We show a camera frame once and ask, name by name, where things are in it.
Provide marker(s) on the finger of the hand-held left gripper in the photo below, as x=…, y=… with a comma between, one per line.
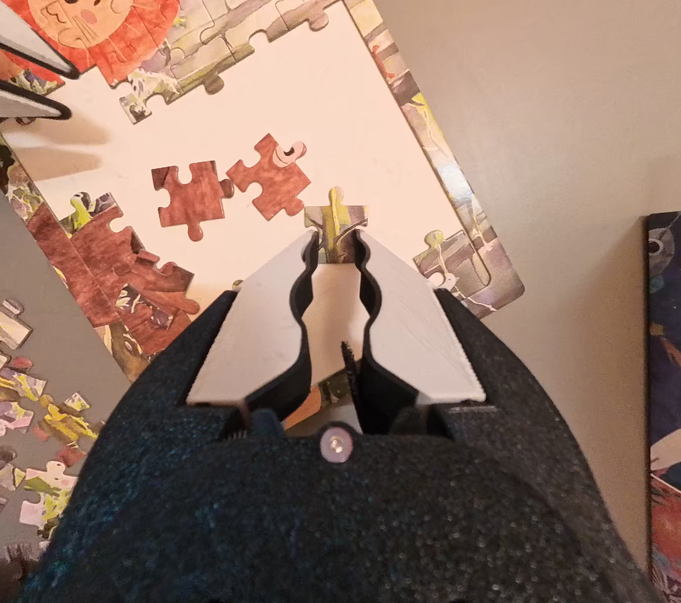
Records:
x=26, y=41
x=26, y=102

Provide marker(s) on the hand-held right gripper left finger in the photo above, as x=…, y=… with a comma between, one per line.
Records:
x=250, y=342

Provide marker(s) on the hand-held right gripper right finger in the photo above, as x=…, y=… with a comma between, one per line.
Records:
x=420, y=342

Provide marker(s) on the brown trunk puzzle piece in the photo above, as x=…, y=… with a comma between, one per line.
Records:
x=159, y=283

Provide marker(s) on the green and grey puzzle piece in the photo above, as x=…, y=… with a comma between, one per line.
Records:
x=335, y=225

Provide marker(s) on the brown puzzle piece pink mark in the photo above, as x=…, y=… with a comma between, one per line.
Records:
x=271, y=177

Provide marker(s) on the assembled brown trunk pieces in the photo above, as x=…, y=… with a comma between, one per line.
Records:
x=101, y=262

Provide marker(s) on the pale grey-green puzzle piece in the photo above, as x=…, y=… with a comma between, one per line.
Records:
x=197, y=54

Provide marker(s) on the pile of puzzle pieces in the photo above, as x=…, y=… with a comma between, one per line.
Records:
x=48, y=411

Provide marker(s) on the lion puzzle tray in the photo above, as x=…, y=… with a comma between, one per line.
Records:
x=330, y=124

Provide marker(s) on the grey desk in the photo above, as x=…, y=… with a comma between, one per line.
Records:
x=532, y=81

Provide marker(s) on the grey teal corner puzzle piece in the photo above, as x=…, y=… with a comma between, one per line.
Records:
x=468, y=267

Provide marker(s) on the white and green puzzle piece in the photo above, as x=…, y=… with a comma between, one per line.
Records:
x=146, y=94

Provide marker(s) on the reddish brown puzzle piece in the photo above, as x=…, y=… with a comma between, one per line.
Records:
x=191, y=198

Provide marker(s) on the illustrated puzzle box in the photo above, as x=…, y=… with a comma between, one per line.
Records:
x=665, y=374

